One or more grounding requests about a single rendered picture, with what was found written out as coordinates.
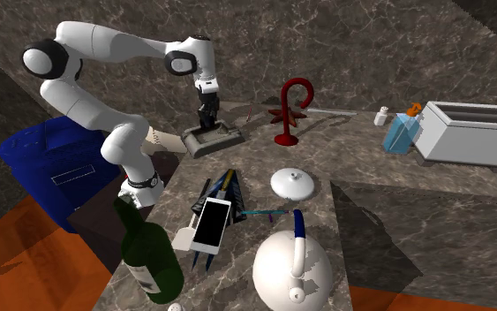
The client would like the white teapot blue handle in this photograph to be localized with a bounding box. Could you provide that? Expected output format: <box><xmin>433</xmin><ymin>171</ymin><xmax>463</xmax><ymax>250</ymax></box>
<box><xmin>252</xmin><ymin>209</ymin><xmax>335</xmax><ymax>311</ymax></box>

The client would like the teal pen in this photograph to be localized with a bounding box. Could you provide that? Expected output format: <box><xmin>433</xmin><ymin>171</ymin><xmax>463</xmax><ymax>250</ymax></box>
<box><xmin>240</xmin><ymin>209</ymin><xmax>290</xmax><ymax>216</ymax></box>

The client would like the white round lid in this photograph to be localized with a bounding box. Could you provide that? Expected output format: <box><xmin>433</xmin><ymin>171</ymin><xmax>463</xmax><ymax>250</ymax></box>
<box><xmin>270</xmin><ymin>167</ymin><xmax>316</xmax><ymax>201</ymax></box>

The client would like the thin black stick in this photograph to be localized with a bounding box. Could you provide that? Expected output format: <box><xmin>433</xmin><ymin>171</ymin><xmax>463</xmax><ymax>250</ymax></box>
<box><xmin>198</xmin><ymin>178</ymin><xmax>212</xmax><ymax>204</ymax></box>

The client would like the white spatula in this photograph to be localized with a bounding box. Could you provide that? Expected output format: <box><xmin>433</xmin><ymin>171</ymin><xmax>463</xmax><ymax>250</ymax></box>
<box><xmin>171</xmin><ymin>214</ymin><xmax>200</xmax><ymax>252</ymax></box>

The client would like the long grey rod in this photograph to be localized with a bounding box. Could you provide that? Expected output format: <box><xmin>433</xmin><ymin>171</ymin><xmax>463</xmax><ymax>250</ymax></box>
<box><xmin>307</xmin><ymin>108</ymin><xmax>358</xmax><ymax>117</ymax></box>

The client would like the red hook stand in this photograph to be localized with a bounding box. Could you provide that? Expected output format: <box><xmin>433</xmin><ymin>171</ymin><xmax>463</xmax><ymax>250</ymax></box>
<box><xmin>274</xmin><ymin>78</ymin><xmax>315</xmax><ymax>147</ymax></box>

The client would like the green wine bottle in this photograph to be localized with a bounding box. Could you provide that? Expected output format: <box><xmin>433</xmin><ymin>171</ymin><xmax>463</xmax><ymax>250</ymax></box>
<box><xmin>113</xmin><ymin>197</ymin><xmax>185</xmax><ymax>306</ymax></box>

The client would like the dark robot stand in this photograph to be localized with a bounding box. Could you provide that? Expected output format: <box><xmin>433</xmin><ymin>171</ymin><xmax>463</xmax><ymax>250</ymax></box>
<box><xmin>66</xmin><ymin>150</ymin><xmax>181</xmax><ymax>275</ymax></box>

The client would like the blue soap dispenser orange pump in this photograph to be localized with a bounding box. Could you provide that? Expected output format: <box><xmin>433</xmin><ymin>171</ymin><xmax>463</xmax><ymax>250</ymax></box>
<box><xmin>381</xmin><ymin>102</ymin><xmax>423</xmax><ymax>156</ymax></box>

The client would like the grey tray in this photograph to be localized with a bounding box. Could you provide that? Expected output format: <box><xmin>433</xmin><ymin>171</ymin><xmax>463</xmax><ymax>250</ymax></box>
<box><xmin>180</xmin><ymin>120</ymin><xmax>246</xmax><ymax>160</ymax></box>

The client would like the dark red star figure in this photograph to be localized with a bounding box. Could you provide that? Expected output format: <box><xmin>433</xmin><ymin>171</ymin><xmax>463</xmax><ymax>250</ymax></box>
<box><xmin>267</xmin><ymin>106</ymin><xmax>308</xmax><ymax>128</ymax></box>

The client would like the white toaster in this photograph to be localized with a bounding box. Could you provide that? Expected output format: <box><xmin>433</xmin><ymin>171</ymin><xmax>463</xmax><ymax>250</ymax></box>
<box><xmin>413</xmin><ymin>101</ymin><xmax>497</xmax><ymax>174</ymax></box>

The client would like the blue bin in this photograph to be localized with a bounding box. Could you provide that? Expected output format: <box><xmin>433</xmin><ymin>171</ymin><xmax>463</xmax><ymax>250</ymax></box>
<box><xmin>0</xmin><ymin>115</ymin><xmax>123</xmax><ymax>234</ymax></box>

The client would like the white salt shaker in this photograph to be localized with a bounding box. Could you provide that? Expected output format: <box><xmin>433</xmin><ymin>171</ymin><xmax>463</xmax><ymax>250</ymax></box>
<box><xmin>373</xmin><ymin>105</ymin><xmax>390</xmax><ymax>127</ymax></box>

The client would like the white smartphone black screen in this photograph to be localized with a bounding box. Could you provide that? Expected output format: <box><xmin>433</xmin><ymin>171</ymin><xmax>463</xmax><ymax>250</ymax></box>
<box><xmin>189</xmin><ymin>197</ymin><xmax>233</xmax><ymax>255</ymax></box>

